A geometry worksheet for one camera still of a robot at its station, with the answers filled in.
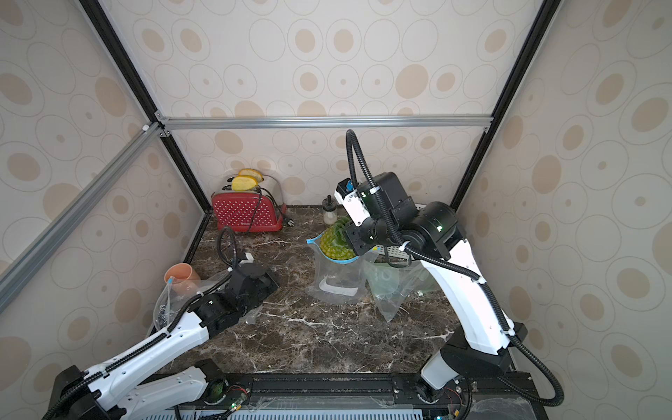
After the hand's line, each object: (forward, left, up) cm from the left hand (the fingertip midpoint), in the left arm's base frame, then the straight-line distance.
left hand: (289, 273), depth 78 cm
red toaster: (+31, +22, -6) cm, 39 cm away
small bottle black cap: (+36, -10, -7) cm, 38 cm away
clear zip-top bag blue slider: (-3, +38, -11) cm, 40 cm away
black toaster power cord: (+34, +7, -16) cm, 39 cm away
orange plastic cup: (+3, +36, -9) cm, 38 cm away
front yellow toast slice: (+38, +23, +2) cm, 45 cm away
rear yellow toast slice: (+46, +22, +2) cm, 51 cm away
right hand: (-2, -16, +22) cm, 28 cm away
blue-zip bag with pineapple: (+10, -14, -18) cm, 25 cm away
